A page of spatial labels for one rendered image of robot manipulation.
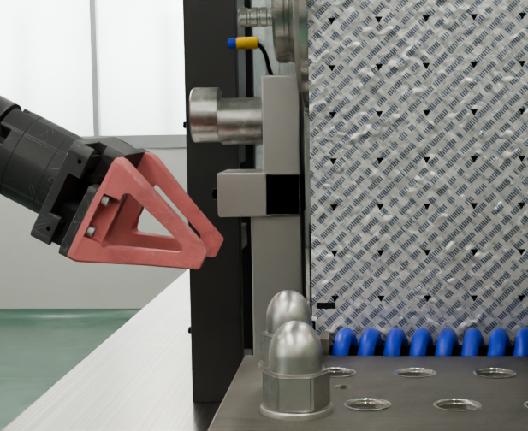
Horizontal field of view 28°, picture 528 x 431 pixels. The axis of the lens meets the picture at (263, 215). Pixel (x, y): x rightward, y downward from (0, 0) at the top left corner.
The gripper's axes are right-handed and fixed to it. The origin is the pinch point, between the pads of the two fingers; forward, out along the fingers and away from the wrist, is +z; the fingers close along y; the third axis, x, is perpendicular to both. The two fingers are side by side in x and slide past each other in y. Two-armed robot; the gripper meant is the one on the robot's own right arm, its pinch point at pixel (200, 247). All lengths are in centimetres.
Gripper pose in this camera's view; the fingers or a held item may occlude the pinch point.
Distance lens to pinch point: 68.7
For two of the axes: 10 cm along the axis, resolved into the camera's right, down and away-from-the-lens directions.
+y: -1.2, 1.0, -9.9
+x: 4.4, -8.9, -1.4
